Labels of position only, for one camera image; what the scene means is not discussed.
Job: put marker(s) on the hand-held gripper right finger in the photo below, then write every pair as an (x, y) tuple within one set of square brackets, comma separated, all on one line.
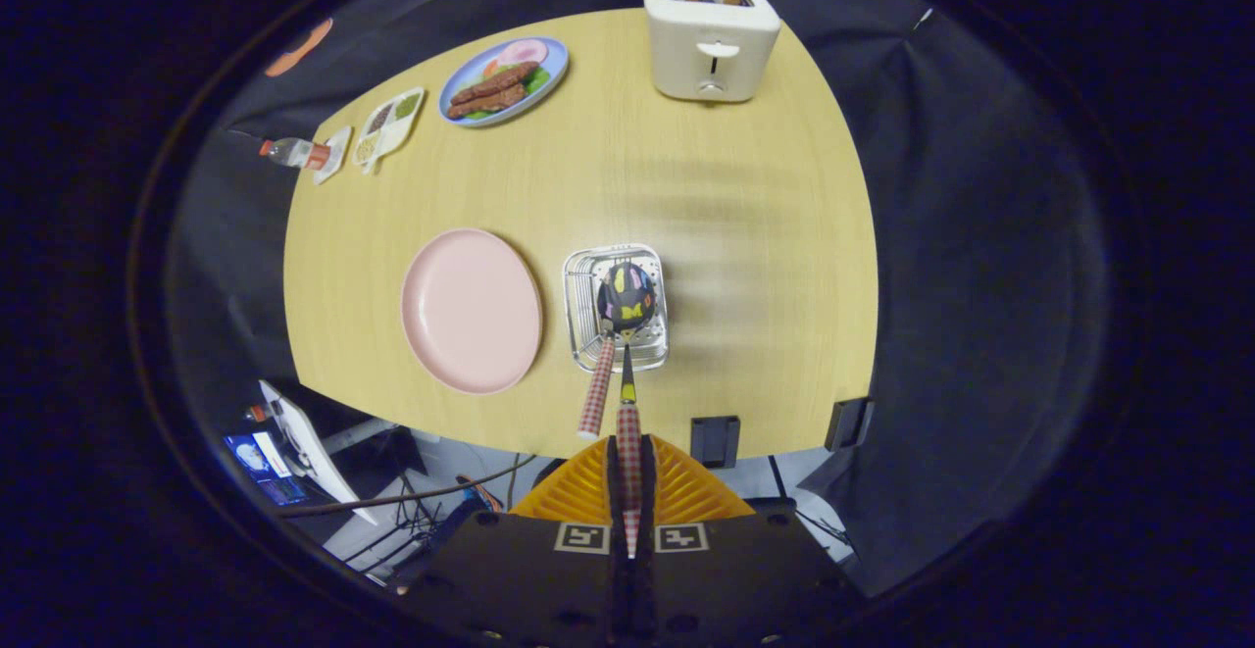
[(648, 481)]

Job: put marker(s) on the white toaster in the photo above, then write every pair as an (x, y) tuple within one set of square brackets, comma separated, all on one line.
[(706, 30)]

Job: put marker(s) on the brown sausage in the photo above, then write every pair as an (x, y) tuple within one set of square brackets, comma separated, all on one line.
[(495, 82), (487, 102)]

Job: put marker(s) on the black table clamp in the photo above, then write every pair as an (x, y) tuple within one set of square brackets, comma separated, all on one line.
[(716, 440), (848, 423)]

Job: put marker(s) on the blue food plate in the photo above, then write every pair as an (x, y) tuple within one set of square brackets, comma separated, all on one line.
[(554, 55)]

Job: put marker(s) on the blue lit screen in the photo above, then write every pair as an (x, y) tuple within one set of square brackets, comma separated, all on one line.
[(260, 467)]

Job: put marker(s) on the white square coaster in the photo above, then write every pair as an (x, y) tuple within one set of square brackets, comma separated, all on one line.
[(336, 163)]

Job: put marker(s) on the pink round plate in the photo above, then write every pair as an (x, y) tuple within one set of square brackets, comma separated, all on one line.
[(471, 310)]

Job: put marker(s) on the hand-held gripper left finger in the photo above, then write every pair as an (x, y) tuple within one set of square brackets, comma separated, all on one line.
[(613, 481)]

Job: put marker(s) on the white divided condiment tray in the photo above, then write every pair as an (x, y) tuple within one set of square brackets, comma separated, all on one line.
[(387, 128)]

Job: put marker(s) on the white flat panel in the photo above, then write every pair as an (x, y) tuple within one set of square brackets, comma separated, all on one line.
[(314, 452)]

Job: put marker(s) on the green lettuce leaf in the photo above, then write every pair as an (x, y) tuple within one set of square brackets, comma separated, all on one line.
[(538, 80)]

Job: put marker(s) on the clear water bottle red label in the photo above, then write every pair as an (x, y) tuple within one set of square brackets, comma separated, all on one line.
[(294, 153)]

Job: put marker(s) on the pink ham slice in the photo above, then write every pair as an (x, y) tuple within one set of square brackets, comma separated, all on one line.
[(525, 51)]

